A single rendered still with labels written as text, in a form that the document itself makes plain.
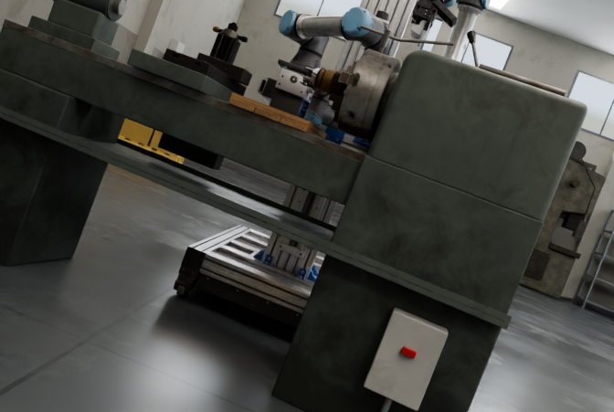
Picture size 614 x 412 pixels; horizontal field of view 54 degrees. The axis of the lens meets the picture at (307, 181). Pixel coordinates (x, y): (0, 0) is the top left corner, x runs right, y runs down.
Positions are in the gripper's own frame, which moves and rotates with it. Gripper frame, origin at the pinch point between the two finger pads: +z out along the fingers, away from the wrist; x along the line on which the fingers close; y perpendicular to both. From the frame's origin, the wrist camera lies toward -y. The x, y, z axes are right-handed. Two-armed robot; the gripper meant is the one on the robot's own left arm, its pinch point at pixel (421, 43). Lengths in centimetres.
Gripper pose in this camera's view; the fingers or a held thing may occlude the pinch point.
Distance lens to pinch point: 232.0
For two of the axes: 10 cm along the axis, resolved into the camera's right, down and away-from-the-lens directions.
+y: -9.1, -3.6, 2.0
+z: -4.0, 8.9, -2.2
